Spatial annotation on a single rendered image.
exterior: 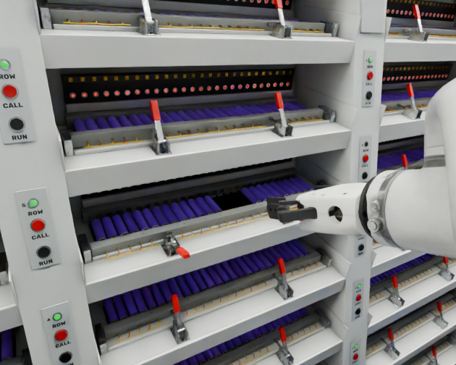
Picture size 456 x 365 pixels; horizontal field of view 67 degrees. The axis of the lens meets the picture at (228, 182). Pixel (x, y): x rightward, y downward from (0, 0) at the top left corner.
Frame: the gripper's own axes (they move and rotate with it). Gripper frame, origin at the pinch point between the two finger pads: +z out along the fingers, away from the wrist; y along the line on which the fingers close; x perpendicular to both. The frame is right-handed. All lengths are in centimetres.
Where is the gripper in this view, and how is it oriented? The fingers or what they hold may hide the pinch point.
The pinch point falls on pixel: (297, 201)
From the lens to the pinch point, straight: 53.9
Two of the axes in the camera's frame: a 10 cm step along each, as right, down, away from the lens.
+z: -4.7, 0.0, 8.8
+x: -1.5, -9.8, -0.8
